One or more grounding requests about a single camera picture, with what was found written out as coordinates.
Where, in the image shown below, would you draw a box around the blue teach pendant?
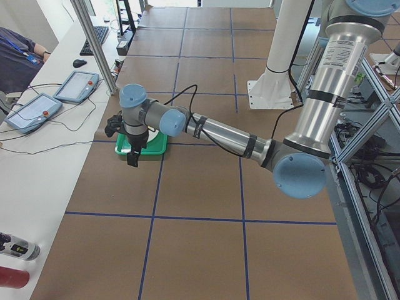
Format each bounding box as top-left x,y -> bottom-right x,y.
53,71 -> 99,104
5,93 -> 63,134

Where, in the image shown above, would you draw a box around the silver bottle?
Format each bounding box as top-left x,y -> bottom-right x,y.
1,232 -> 41,261

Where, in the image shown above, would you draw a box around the aluminium frame rail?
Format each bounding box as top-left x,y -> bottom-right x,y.
331,53 -> 399,299

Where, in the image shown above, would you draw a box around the blue teach pendant near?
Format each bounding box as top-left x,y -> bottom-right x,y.
5,93 -> 63,134

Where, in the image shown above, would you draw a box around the green plastic tray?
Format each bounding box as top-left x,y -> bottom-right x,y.
115,131 -> 168,156

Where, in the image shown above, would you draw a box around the aluminium frame post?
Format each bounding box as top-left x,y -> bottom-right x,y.
71,0 -> 118,95

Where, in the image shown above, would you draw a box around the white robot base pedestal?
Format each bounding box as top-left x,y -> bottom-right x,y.
247,0 -> 313,109

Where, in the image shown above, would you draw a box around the black computer mouse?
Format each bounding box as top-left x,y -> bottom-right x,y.
72,59 -> 88,68

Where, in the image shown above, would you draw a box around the black power strip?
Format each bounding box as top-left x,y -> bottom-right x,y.
116,31 -> 134,56

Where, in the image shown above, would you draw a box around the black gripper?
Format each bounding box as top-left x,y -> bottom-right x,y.
126,132 -> 148,168

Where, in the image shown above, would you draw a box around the blue tape grid lines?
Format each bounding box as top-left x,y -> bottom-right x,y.
62,6 -> 341,300

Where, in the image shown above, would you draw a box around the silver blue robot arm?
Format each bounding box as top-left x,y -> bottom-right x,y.
119,1 -> 399,199

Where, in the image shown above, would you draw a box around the blue teach pendant far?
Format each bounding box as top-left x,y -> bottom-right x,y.
53,71 -> 99,104

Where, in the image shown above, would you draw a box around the person in dark shirt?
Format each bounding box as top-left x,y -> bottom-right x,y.
1,27 -> 51,94

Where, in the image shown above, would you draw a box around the tangled black cables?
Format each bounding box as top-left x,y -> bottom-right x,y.
334,121 -> 400,226

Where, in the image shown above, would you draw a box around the red cylinder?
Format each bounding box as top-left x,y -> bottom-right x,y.
0,266 -> 30,289

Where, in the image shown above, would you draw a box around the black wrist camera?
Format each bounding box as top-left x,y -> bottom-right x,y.
104,114 -> 126,138

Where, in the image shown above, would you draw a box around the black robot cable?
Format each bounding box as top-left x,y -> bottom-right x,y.
162,0 -> 316,157

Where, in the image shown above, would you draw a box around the white round plate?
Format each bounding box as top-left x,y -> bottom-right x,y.
147,130 -> 159,143

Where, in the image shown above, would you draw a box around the black keyboard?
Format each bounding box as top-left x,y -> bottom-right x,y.
79,26 -> 110,57

